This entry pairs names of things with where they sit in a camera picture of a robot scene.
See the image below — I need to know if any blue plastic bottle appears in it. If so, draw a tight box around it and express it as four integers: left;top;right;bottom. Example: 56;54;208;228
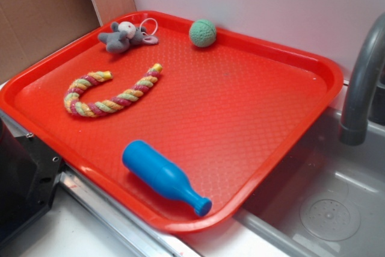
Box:
122;140;212;217

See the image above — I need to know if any red plastic tray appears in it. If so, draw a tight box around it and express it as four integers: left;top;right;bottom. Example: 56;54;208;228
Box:
1;11;343;234

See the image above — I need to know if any green rubber ball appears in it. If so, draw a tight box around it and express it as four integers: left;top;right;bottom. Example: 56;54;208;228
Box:
189;19;217;48

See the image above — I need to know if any grey plush mouse toy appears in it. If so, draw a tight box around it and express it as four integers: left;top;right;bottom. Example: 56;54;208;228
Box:
97;18;159;54

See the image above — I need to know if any grey toy sink basin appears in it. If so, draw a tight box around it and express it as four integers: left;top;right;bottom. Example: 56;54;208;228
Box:
235;109;384;256

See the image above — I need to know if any grey toy faucet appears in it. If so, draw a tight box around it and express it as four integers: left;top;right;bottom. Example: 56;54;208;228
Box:
339;14;384;146

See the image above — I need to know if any brown cardboard panel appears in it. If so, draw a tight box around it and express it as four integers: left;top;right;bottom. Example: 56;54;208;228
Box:
1;0;136;82

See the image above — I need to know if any multicolour twisted rope toy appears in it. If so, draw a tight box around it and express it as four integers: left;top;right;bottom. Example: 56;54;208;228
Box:
63;63;163;118

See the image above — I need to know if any metal rail strip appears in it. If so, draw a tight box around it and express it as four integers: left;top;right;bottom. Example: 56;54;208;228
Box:
0;109;205;257

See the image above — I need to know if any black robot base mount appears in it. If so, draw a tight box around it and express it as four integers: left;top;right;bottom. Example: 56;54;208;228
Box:
1;122;63;247

